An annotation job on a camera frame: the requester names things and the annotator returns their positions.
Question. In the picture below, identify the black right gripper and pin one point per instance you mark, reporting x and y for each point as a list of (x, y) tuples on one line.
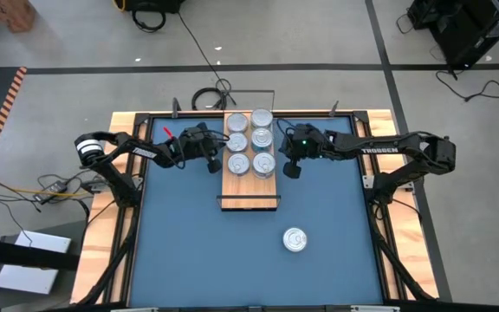
[(303, 141)]

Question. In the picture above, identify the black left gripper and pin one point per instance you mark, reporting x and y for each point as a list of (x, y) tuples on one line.
[(195, 142)]

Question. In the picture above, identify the teal yellowfin tuna can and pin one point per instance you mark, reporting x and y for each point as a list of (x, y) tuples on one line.
[(261, 138), (237, 142)]

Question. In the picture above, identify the dark blue albacore tuna can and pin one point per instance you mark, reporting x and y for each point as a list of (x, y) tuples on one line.
[(263, 164), (295, 239)]

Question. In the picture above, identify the green white tuna can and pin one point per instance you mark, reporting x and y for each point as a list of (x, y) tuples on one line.
[(237, 122), (261, 118)]

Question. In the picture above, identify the silver-lidded tuna can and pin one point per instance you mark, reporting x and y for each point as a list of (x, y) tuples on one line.
[(238, 164)]

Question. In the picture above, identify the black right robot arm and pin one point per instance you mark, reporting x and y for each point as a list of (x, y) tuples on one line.
[(405, 149)]

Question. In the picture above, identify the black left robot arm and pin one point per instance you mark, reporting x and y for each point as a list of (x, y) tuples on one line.
[(119, 149)]

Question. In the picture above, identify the red tag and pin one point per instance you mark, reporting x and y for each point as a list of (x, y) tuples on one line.
[(168, 132)]

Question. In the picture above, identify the black equipment case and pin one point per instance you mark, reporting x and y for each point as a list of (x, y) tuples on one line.
[(154, 3)]

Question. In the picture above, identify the black power adapter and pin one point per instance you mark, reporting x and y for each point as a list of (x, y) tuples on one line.
[(54, 187)]

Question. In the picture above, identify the white panel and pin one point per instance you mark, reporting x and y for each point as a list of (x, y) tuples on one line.
[(41, 242)]

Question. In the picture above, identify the orange black hazard strip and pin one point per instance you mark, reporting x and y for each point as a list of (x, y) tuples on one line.
[(2, 115)]

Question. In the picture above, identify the black computer cart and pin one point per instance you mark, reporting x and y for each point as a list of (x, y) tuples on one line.
[(470, 30)]

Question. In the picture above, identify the black beam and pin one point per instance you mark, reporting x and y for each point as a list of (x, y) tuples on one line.
[(15, 253)]

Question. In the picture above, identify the cardboard box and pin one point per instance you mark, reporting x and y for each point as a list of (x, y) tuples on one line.
[(11, 15)]

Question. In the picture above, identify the wooden shelf with black frame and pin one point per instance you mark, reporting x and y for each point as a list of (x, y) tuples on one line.
[(249, 190)]

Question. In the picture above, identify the black clamp post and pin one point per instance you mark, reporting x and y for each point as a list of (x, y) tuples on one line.
[(175, 108), (333, 108)]

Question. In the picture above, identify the black aluminium table frame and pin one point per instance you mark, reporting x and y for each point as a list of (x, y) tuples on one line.
[(140, 118)]

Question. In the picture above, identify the white bracket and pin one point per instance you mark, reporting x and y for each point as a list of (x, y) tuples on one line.
[(375, 308)]

